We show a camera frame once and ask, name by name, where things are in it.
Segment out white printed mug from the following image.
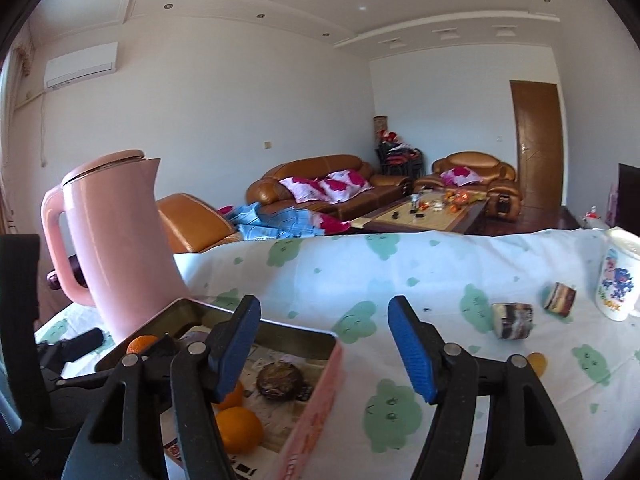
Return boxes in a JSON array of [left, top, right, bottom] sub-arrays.
[[595, 227, 640, 322]]

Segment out blue plaid blanket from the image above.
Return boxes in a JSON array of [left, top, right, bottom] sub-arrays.
[[217, 202, 351, 240]]

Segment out white air conditioner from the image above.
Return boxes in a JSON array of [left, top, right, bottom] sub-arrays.
[[43, 41, 119, 90]]

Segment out small orange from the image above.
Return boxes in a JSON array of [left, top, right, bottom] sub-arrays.
[[126, 335, 160, 356]]

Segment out pink floral pillow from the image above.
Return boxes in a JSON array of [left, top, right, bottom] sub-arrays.
[[440, 166, 483, 188], [320, 170, 375, 205], [278, 176, 331, 206]]

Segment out printed paper liner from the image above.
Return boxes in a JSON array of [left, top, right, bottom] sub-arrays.
[[165, 345, 321, 480]]

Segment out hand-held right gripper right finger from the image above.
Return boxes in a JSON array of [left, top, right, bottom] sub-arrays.
[[387, 295, 583, 480]]

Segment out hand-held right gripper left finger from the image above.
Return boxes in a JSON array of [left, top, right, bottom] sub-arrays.
[[61, 295, 262, 480]]

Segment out stacked black chairs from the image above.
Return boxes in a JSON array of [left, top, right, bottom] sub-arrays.
[[376, 142, 426, 181]]

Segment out assorted snacks pile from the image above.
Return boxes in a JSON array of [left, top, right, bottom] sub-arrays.
[[422, 189, 483, 213]]

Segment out orange leather chair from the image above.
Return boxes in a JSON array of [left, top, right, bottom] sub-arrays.
[[156, 192, 240, 255]]

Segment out brown wooden door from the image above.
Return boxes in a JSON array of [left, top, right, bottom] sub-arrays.
[[510, 80, 568, 213]]

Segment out pink tin box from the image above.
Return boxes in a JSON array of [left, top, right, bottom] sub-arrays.
[[94, 297, 346, 480]]

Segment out brown leather armchair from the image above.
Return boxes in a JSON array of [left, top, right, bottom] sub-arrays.
[[414, 151, 523, 218]]

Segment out pink kettle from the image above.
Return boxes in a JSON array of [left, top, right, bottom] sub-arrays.
[[40, 149, 191, 346]]

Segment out wooden coffee table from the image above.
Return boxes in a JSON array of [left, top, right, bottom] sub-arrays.
[[350, 192, 488, 235]]

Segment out brown leather sofa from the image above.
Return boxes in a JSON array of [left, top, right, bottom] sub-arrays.
[[245, 154, 426, 222]]

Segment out large orange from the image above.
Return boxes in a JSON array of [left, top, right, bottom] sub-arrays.
[[216, 406, 264, 453]]

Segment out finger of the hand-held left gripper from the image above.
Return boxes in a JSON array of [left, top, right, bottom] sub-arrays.
[[40, 328, 103, 376]]

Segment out dark wrinkled passion fruit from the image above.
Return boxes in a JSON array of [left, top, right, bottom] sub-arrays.
[[256, 362, 301, 401]]

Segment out purple cushioned wicker stool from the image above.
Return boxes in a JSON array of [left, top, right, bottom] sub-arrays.
[[46, 255, 93, 291]]

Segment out pale pink curtain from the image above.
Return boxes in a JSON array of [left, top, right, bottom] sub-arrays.
[[0, 42, 36, 171]]

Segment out black television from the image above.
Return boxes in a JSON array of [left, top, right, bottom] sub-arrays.
[[617, 162, 640, 238]]

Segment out white cloud-print tablecloth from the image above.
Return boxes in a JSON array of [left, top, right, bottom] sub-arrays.
[[32, 227, 640, 480]]

